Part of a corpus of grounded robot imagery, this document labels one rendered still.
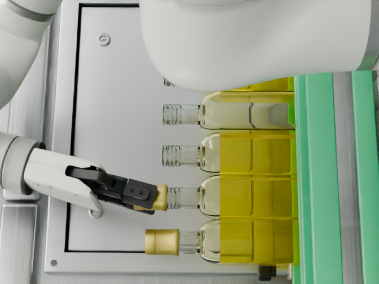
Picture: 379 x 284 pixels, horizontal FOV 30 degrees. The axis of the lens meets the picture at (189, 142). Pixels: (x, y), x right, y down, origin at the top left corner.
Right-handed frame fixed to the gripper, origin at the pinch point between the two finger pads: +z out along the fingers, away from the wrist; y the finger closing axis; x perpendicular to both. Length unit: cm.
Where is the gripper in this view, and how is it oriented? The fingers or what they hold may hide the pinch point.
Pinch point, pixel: (141, 197)
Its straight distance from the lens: 95.1
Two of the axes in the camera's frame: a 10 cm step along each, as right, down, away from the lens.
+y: -0.1, -2.8, -9.6
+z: 9.6, 2.5, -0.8
